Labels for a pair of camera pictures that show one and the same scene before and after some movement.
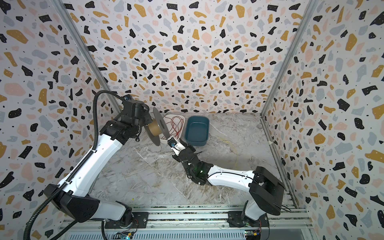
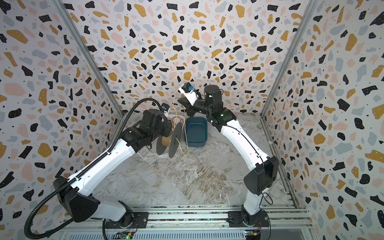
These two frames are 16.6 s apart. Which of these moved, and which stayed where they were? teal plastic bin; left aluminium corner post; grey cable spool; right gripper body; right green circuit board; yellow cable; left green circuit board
Moved: yellow cable; right gripper body; grey cable spool
Stayed: left aluminium corner post; teal plastic bin; left green circuit board; right green circuit board
